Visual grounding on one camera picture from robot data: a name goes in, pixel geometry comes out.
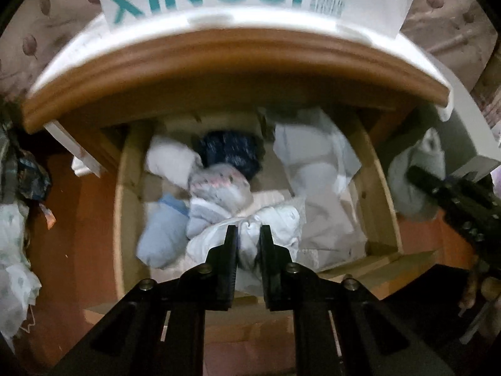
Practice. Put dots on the person's right hand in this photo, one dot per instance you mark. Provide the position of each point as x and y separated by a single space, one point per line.
471 290

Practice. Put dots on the light blue underwear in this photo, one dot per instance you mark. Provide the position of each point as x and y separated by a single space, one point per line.
160 235

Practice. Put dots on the white floral cloth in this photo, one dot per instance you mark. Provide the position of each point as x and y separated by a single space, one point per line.
15 274

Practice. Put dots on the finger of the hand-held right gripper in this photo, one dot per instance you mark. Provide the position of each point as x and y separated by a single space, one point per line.
424 180

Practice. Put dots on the wooden drawer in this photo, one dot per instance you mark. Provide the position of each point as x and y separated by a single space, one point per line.
129 203

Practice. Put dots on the white crumpled garment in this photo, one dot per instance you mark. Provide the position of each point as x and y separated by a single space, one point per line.
313 164

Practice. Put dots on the orange wrapper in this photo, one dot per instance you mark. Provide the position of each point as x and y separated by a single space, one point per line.
47 217

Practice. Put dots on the blue snack packet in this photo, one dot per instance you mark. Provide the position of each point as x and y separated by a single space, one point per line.
33 180

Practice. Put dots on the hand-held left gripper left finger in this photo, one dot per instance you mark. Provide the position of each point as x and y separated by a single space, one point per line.
230 266

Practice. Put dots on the white underwear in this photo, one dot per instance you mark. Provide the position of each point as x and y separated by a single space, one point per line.
282 223

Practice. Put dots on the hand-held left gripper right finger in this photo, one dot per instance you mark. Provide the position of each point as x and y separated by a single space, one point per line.
268 266

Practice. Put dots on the white patterned cloth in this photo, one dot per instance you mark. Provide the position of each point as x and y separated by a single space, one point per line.
70 58

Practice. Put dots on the grey pink patterned underwear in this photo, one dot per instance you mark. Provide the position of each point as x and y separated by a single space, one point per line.
219 188

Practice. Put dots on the white folded garment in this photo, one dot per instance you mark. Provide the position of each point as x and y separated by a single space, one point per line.
172 160

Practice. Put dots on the navy floral underwear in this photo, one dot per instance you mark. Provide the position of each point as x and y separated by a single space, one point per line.
231 152

